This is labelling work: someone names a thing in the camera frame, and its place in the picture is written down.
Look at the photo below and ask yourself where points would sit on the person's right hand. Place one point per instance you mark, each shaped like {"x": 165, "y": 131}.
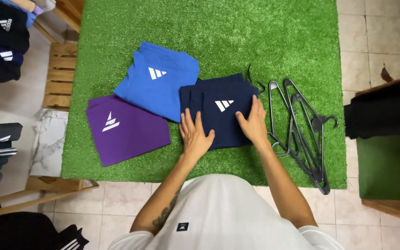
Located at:
{"x": 255, "y": 125}

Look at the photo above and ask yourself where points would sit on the person's left hand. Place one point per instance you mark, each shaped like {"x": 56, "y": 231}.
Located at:
{"x": 194, "y": 139}

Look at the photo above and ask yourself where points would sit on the navy shorts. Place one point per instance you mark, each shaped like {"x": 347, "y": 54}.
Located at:
{"x": 220, "y": 118}

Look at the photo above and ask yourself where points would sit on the dark grey plastic hanger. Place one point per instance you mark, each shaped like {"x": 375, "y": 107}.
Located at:
{"x": 325, "y": 189}
{"x": 270, "y": 104}
{"x": 317, "y": 123}

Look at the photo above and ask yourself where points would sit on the purple folded shorts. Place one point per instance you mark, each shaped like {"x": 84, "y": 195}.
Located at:
{"x": 127, "y": 133}

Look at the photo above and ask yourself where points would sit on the blue folded shorts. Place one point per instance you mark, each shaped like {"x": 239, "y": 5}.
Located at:
{"x": 155, "y": 83}

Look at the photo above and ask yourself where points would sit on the person's white t-shirt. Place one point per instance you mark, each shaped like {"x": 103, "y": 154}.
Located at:
{"x": 220, "y": 215}

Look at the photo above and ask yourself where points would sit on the large green artificial grass mat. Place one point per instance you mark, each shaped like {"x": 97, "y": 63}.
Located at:
{"x": 220, "y": 34}

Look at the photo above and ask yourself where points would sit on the black garment on side table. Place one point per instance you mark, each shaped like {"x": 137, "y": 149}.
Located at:
{"x": 384, "y": 111}

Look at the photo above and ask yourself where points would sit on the small green grass mat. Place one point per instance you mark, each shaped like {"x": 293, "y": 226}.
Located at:
{"x": 391, "y": 166}

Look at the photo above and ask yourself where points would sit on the white marble slab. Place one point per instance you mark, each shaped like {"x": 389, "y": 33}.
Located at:
{"x": 49, "y": 142}

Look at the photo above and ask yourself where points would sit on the wooden slatted pallet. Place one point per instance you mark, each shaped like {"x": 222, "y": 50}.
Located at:
{"x": 60, "y": 74}

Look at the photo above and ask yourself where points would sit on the wooden side table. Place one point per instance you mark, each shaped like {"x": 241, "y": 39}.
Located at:
{"x": 394, "y": 208}

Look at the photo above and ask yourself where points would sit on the wooden shelf board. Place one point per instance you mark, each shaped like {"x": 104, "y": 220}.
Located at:
{"x": 68, "y": 14}

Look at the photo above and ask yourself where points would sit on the black striped garment heap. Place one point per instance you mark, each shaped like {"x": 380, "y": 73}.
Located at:
{"x": 23, "y": 232}

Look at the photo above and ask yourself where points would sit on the rack of dark hanging clothes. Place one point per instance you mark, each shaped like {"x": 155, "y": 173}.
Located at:
{"x": 2, "y": 38}

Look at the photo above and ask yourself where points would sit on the wooden frame beam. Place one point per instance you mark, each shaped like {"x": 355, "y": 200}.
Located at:
{"x": 47, "y": 194}

